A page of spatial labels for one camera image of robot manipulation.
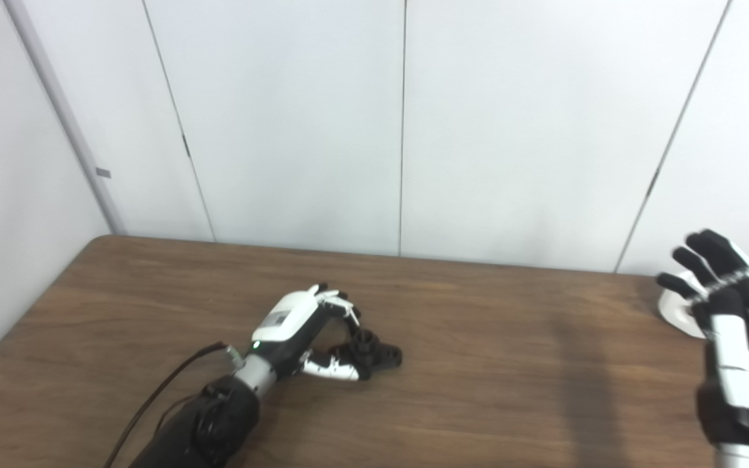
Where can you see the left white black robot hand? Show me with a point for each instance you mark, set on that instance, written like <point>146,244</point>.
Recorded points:
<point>283,322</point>

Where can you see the round white piece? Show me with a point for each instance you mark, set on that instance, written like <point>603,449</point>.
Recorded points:
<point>677,312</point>

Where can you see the black holder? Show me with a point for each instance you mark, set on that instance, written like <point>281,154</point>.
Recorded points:
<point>384,356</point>

